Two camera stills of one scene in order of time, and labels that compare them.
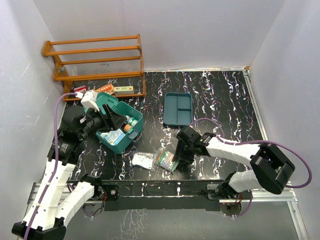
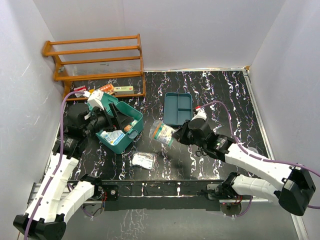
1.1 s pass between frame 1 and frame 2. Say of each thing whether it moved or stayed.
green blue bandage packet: moved
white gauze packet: stayed
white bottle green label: stayed
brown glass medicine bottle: stayed
